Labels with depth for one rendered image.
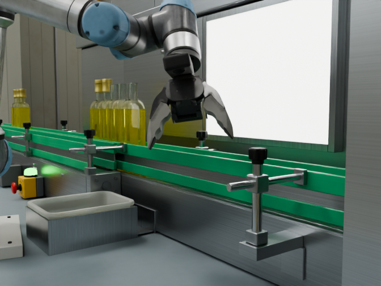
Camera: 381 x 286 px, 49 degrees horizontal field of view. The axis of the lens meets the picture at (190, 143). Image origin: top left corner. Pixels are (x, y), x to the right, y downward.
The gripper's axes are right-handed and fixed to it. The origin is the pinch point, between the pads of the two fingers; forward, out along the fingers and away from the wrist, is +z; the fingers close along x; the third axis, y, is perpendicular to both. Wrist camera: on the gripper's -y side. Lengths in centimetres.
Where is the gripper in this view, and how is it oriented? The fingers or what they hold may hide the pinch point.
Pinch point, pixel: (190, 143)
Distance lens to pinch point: 74.5
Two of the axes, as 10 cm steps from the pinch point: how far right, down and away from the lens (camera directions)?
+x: -9.9, 1.3, 0.6
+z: 0.9, 8.8, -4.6
